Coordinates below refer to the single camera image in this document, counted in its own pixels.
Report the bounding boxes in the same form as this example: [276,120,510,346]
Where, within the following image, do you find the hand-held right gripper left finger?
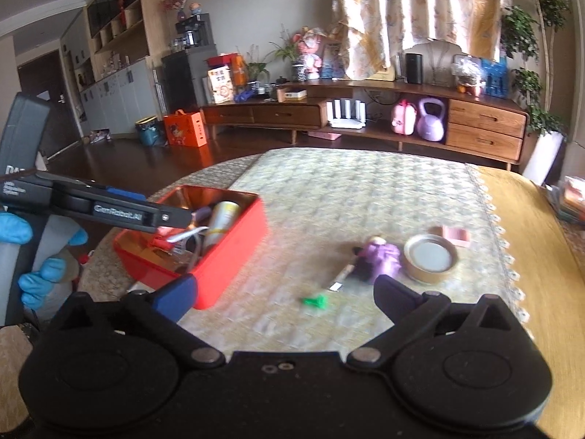
[46,273,227,370]

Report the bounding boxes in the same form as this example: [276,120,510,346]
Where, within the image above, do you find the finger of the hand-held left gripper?
[82,182,148,201]
[52,181,196,235]

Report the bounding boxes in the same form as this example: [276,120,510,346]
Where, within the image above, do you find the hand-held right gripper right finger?
[346,275,526,370]

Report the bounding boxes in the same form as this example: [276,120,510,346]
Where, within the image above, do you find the purple spiky toy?
[351,236,403,285]

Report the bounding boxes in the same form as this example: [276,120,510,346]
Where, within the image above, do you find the round tape roll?
[403,233,460,283]

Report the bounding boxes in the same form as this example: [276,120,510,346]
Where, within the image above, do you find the white sunglasses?
[166,226,207,267]

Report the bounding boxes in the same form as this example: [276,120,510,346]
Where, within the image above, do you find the small brown white stick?
[328,262,355,292]

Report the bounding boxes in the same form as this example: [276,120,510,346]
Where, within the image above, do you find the red tin box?
[113,184,270,311]

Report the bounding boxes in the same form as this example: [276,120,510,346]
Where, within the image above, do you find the white yellow pill bottle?
[203,200,242,250]

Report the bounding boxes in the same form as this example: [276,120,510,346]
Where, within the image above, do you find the pink eraser block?
[434,225,472,248]

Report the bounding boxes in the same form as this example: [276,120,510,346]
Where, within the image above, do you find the person's left hand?
[0,211,88,308]

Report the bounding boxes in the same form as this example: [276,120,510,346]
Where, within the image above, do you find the brown door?
[18,48,86,159]

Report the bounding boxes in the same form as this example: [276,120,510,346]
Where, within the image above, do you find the teal bucket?
[135,117,165,146]

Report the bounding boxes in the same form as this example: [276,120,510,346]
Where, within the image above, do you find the orange gift box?
[163,109,208,148]

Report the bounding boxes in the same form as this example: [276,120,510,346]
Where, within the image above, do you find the black mini fridge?
[162,44,219,113]

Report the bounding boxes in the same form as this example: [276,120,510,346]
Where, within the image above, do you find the cereal box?
[207,67,235,105]

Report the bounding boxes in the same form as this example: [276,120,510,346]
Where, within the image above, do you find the yellow bamboo table mat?
[473,165,585,437]

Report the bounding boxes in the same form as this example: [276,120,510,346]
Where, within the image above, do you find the red orange gift bag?
[205,53,248,88]

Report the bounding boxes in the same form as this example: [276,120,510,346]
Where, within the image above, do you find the black coffee machine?
[175,13,212,49]

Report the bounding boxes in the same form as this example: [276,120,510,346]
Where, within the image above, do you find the leafy potted plant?
[246,45,271,86]

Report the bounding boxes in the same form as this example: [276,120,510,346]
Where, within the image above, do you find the purple kettlebell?
[415,96,447,142]

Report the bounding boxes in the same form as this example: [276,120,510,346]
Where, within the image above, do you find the pink case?
[390,99,418,136]

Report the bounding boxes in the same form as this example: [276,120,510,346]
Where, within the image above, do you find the white router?
[328,99,367,129]

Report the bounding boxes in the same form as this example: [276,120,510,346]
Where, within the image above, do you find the small white box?
[277,86,308,103]

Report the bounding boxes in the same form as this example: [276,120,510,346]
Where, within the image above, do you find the wooden TV cabinet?
[200,79,532,173]

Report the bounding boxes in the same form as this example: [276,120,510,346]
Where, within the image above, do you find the stack of books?
[546,176,585,225]

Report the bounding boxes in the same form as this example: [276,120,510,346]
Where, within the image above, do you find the white planter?
[520,130,568,186]

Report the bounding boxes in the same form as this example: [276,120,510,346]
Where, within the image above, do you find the potted plant patterned pot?
[269,41,307,82]

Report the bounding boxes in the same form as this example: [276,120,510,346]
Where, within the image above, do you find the pink doll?
[292,27,328,81]

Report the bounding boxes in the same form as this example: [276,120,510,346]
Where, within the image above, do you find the black speaker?
[405,53,424,85]

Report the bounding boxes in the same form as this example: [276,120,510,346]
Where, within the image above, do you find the clear bag of snacks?
[451,54,486,97]

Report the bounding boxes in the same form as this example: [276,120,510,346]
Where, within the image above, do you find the cream scalloped stand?
[401,40,467,87]

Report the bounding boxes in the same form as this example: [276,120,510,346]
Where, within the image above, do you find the blue framed picture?
[322,41,344,79]

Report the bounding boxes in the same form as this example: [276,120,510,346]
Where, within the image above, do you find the floral cloth cover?
[332,0,513,81]

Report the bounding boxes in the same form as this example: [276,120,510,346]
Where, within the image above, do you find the tall green potted tree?
[500,0,573,136]

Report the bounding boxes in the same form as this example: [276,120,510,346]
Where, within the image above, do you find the wooden wall cabinet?
[59,0,166,140]

